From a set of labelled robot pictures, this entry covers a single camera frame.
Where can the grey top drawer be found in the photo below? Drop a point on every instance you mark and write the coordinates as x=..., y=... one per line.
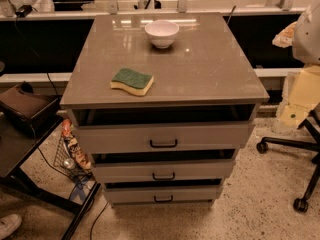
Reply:
x=166, y=128

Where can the grey drawer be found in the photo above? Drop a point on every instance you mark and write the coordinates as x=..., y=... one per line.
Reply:
x=163, y=191
x=163, y=166
x=166, y=128

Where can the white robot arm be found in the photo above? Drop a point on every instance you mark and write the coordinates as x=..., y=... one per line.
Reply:
x=306, y=40

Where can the grey drawer cabinet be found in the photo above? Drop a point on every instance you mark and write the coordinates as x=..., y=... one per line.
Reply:
x=204, y=66

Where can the grey middle drawer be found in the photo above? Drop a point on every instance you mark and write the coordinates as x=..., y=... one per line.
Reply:
x=163, y=166

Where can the grey bottom drawer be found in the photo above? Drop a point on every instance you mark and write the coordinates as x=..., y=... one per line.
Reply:
x=163, y=191

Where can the green yellow sponge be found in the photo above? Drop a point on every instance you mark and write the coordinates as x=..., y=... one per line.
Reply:
x=132, y=82

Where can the white ceramic bowl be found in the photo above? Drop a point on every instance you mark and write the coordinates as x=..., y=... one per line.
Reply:
x=162, y=33

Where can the snack bag in basket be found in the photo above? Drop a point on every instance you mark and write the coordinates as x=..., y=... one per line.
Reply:
x=72, y=145

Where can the dark brown box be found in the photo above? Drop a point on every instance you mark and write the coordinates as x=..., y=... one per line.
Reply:
x=27, y=111

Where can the dark side table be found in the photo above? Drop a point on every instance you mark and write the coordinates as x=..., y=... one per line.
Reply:
x=15, y=149

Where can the yellow paper envelope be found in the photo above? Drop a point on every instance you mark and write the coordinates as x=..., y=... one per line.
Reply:
x=301, y=94

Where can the black office chair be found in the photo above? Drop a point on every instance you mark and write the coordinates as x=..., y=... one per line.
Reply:
x=300, y=204

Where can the black power adapter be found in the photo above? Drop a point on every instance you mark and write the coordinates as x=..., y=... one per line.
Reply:
x=23, y=10

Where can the white shoe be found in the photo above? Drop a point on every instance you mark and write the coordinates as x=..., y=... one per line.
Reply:
x=9, y=224

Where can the black wire basket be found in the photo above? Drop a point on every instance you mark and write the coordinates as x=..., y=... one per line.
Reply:
x=65, y=163

